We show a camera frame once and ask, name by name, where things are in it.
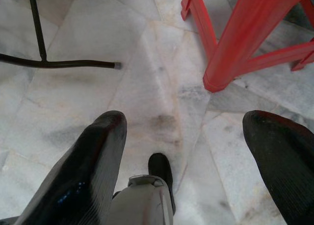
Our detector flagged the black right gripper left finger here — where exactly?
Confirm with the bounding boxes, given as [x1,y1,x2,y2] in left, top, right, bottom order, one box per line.
[14,110,128,225]

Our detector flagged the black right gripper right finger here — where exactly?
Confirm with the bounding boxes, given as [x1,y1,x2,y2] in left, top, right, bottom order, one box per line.
[242,110,314,225]

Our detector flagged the marble folding table black legs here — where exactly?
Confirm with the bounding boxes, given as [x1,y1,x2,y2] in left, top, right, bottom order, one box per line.
[0,0,122,70]

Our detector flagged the red plastic stool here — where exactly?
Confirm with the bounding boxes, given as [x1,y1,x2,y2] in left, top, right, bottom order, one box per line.
[181,0,314,93]

